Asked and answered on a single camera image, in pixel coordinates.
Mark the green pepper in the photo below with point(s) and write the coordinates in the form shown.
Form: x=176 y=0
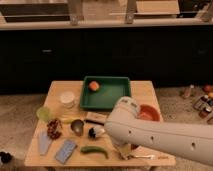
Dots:
x=94 y=149

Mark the orange plastic bowl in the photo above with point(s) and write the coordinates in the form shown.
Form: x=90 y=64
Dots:
x=148 y=112

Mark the green plastic tray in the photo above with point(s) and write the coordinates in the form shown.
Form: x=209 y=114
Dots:
x=110 y=90

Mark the metal measuring cup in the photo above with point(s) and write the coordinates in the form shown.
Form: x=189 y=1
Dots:
x=77 y=126

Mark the small orange fruit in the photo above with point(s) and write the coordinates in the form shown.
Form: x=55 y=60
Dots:
x=94 y=86

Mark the blue sponge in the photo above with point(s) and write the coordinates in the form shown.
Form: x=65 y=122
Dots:
x=65 y=151

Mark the black white brush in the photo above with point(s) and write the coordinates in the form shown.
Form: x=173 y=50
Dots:
x=96 y=132

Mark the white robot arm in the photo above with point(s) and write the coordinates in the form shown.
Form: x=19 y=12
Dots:
x=190 y=141

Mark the black object on floor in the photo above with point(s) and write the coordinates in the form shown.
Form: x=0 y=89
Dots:
x=5 y=157

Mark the wooden block sponge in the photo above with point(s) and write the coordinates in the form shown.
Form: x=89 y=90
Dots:
x=95 y=118

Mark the white round container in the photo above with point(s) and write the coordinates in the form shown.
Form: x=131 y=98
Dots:
x=67 y=99

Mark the brown grape bunch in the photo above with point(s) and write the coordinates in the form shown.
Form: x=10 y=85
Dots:
x=53 y=129

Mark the grey blue wedge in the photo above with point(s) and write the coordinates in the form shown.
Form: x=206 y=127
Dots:
x=44 y=142

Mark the light green cup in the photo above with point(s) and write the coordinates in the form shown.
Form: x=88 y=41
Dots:
x=43 y=113

